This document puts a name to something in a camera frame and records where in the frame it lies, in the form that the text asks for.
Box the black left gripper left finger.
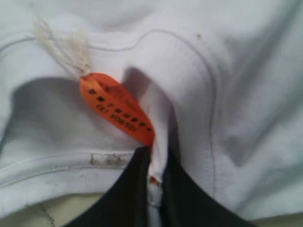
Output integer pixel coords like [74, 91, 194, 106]
[66, 147, 150, 227]

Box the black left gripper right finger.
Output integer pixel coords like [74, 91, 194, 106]
[161, 148, 254, 227]

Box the white t-shirt red print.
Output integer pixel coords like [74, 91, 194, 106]
[0, 0, 303, 227]

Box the orange size tag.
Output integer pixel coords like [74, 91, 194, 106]
[80, 73, 155, 146]

